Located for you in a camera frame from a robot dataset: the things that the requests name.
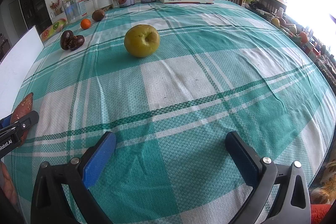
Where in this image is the fruit bowl on side table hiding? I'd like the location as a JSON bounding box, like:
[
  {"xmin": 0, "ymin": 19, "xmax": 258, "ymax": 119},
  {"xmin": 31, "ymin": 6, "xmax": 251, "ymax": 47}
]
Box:
[{"xmin": 270, "ymin": 17, "xmax": 309, "ymax": 45}]

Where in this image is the red flower vase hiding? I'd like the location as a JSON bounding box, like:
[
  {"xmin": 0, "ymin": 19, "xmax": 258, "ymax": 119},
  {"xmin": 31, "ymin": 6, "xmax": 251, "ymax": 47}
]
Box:
[{"xmin": 50, "ymin": 0, "xmax": 61, "ymax": 15}]

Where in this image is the empty glass jar gold lid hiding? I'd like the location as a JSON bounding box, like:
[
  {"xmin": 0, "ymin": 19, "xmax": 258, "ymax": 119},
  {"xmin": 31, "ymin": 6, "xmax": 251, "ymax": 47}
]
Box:
[{"xmin": 62, "ymin": 0, "xmax": 87, "ymax": 24}]

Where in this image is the dark sweet potato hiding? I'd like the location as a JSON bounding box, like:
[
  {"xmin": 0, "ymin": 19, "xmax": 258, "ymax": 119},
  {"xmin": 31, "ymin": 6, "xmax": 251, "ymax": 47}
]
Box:
[{"xmin": 92, "ymin": 9, "xmax": 105, "ymax": 22}]

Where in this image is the dark water chestnut two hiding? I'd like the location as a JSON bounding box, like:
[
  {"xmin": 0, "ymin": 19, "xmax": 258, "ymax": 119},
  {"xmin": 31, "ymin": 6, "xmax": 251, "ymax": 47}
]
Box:
[{"xmin": 69, "ymin": 35, "xmax": 85, "ymax": 51}]

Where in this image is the small orange tangerine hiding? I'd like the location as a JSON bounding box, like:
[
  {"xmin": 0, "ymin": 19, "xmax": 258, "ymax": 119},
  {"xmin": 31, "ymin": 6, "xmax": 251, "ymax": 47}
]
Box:
[{"xmin": 80, "ymin": 18, "xmax": 91, "ymax": 30}]

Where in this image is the person left hand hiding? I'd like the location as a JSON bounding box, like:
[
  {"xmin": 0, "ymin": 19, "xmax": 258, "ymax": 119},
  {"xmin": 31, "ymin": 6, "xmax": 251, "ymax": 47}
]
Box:
[{"xmin": 1, "ymin": 161, "xmax": 18, "ymax": 209}]

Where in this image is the white cardboard box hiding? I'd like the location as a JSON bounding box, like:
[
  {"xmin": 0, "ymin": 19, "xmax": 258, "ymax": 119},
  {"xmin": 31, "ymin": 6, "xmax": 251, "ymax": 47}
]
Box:
[{"xmin": 0, "ymin": 27, "xmax": 44, "ymax": 118}]

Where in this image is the fruit pattern pouch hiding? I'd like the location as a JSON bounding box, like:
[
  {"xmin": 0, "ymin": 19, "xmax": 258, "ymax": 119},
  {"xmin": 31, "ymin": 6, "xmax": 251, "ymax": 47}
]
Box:
[{"xmin": 40, "ymin": 18, "xmax": 67, "ymax": 43}]

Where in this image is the green apple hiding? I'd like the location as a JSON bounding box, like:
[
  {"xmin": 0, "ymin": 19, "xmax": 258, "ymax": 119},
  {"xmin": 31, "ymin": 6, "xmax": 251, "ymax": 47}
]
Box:
[{"xmin": 123, "ymin": 24, "xmax": 160, "ymax": 58}]

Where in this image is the teal white plaid tablecloth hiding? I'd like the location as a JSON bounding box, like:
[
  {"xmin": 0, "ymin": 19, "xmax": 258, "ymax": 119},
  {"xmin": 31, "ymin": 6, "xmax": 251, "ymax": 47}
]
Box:
[{"xmin": 4, "ymin": 1, "xmax": 335, "ymax": 223}]

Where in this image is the long purple sweet potato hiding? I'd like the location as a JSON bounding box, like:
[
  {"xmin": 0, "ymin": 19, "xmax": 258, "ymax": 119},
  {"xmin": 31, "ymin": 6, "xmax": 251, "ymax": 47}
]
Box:
[{"xmin": 10, "ymin": 92, "xmax": 34, "ymax": 147}]

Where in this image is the dark water chestnut one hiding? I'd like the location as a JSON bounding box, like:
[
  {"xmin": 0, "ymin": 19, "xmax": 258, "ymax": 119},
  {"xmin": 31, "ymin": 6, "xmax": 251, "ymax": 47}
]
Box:
[{"xmin": 60, "ymin": 30, "xmax": 74, "ymax": 50}]

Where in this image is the red fleece sleeve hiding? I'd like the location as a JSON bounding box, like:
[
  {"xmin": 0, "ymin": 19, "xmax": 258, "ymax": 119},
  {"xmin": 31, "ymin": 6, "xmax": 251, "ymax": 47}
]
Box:
[{"xmin": 310, "ymin": 204, "xmax": 331, "ymax": 224}]

